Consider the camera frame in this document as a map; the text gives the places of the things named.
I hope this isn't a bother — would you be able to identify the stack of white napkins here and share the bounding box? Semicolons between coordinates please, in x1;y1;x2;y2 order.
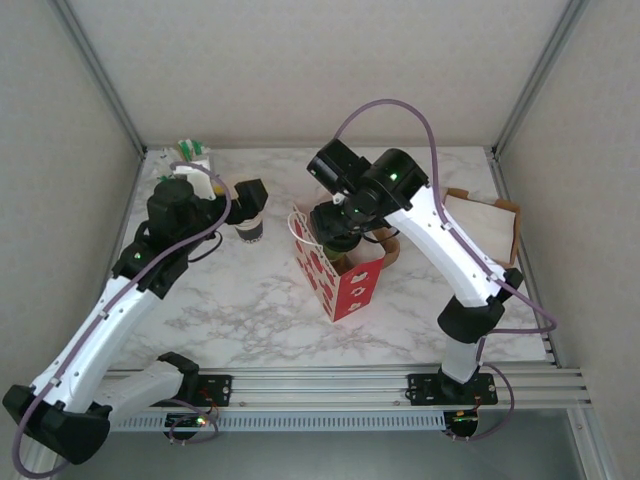
444;194;516;264

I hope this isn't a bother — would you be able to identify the brown cardboard napkin tray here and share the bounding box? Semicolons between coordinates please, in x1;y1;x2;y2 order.
442;187;522;269

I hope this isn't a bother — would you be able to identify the aluminium front rail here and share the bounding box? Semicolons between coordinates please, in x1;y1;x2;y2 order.
99;367;594;412

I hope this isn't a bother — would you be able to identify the dark paper coffee cup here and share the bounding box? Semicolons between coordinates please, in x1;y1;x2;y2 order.
323;247;352;274

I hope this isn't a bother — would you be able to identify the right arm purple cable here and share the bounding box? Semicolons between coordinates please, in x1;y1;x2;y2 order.
333;98;559;442

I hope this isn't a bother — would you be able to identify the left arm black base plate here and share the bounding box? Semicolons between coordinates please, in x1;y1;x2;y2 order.
184;374;234;407

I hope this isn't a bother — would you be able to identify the red white paper gift bag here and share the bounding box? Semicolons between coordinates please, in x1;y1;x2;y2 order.
287;202;386;324

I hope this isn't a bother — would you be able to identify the aluminium side rail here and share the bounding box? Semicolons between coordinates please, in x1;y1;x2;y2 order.
99;149;147;301
484;147;559;369

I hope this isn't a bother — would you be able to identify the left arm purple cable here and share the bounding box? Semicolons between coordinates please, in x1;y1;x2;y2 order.
12;162;234;476

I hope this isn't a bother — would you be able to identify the grey slotted cable duct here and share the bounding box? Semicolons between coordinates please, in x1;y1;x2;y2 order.
107;412;446;432

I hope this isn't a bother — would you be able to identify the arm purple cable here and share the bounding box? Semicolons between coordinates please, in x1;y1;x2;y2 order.
333;98;559;442
12;162;234;476

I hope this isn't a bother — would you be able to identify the aluminium frame post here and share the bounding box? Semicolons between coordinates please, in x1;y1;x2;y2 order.
489;0;591;159
47;0;149;159

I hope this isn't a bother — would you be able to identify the stack of paper cups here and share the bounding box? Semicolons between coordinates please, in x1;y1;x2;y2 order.
233;212;266;246

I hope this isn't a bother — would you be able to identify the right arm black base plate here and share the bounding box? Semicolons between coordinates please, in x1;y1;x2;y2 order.
407;372;500;407

